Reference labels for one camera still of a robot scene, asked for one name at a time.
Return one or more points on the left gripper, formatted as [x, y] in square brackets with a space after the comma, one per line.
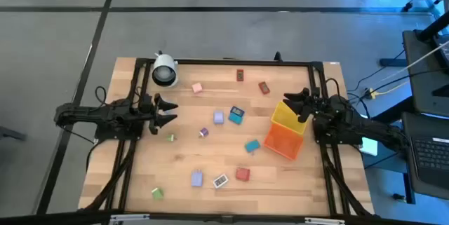
[152, 113]

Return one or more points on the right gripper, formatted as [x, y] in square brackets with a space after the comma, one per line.
[315, 107]

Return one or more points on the small red digital timer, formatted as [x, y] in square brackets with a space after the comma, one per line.
[263, 87]
[240, 75]

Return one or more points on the teal wall charger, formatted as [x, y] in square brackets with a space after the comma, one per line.
[252, 146]
[235, 118]

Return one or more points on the lavender wall charger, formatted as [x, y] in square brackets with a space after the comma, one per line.
[218, 116]
[196, 178]

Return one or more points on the white digital timer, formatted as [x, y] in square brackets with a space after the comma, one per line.
[220, 181]

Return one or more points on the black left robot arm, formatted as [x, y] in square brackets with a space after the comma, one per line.
[87, 114]

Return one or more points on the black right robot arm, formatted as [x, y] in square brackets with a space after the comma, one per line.
[361, 123]

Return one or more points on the yellow plastic basket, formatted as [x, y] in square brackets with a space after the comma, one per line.
[286, 120]

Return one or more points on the small green charger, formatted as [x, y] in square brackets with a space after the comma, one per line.
[171, 137]

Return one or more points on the pink cube charger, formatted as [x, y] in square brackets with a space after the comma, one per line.
[197, 87]

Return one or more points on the orange plastic basket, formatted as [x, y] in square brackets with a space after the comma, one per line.
[283, 142]

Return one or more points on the small purple charger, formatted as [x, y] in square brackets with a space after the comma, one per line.
[203, 132]

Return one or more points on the green cube charger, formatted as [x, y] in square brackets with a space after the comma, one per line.
[157, 193]

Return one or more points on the white box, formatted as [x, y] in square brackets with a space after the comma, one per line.
[369, 146]

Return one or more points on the black crossbeam with silver brackets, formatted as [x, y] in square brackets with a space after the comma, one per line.
[224, 219]

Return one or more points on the black laptop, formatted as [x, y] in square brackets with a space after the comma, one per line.
[429, 155]

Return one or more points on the white round camera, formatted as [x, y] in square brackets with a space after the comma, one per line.
[165, 70]

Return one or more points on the black frame clamp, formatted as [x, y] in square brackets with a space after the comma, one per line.
[278, 56]

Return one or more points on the black aluminium table frame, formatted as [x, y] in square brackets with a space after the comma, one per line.
[224, 62]

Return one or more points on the red wall charger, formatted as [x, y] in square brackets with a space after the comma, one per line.
[242, 174]

